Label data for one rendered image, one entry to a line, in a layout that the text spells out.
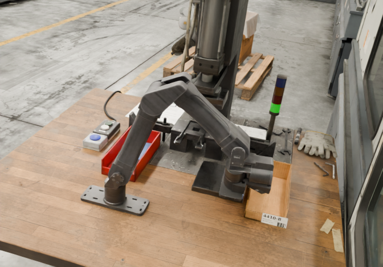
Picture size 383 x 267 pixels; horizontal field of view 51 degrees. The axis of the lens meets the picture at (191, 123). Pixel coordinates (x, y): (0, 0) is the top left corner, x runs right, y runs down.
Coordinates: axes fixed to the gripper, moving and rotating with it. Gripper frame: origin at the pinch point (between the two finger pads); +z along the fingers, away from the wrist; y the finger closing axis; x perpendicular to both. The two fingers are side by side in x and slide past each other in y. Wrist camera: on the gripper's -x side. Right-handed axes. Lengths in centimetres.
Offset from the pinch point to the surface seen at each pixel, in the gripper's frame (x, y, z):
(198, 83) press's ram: 18.7, 32.7, -9.2
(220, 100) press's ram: 10.0, 29.8, -6.2
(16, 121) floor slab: 188, 89, 161
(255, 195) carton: -7.5, 3.7, 5.8
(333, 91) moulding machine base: -79, 239, 228
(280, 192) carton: -15.7, 8.0, 8.1
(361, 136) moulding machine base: -45, 45, 21
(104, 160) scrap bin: 42.7, 1.5, 0.6
